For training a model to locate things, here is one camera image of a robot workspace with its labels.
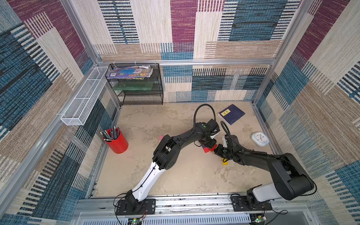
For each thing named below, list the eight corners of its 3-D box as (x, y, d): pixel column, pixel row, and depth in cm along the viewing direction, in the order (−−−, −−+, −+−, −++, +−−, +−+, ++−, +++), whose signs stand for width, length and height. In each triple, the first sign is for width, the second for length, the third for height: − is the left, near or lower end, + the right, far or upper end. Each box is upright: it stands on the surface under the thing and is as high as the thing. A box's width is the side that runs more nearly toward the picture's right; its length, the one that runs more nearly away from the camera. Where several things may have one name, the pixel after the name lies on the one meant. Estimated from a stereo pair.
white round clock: (254, 147, 97) (256, 144, 94) (249, 134, 104) (251, 131, 101) (268, 147, 97) (271, 144, 94) (263, 134, 104) (265, 131, 101)
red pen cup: (113, 154, 97) (101, 140, 83) (117, 141, 103) (107, 126, 89) (126, 154, 97) (116, 140, 83) (129, 141, 103) (121, 126, 89)
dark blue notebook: (230, 125, 109) (231, 122, 107) (218, 114, 116) (219, 112, 114) (244, 115, 116) (245, 113, 113) (231, 106, 122) (232, 103, 120)
